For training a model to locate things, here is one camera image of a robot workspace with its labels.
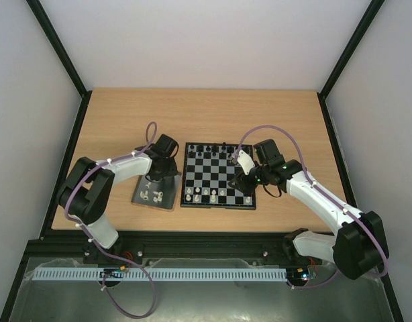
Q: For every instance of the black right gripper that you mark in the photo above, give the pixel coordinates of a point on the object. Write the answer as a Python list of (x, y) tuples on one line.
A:
[(245, 181)]

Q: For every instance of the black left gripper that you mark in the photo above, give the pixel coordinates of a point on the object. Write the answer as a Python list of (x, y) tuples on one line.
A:
[(173, 171)]

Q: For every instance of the black white chess board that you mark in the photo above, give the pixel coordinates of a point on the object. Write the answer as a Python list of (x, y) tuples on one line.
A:
[(209, 166)]

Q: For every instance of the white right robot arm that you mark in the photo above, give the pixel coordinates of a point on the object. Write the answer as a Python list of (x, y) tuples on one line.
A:
[(357, 242)]

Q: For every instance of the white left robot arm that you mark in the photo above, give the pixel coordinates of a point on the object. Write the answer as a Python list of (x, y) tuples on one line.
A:
[(85, 193)]

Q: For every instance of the dark cork-edged tray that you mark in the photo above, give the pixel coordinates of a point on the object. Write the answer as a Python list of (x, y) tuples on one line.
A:
[(157, 194)]

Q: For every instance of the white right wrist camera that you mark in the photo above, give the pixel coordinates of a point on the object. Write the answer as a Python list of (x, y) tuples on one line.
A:
[(244, 160)]

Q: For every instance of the light blue cable duct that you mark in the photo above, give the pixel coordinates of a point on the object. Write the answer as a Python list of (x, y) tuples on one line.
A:
[(162, 274)]

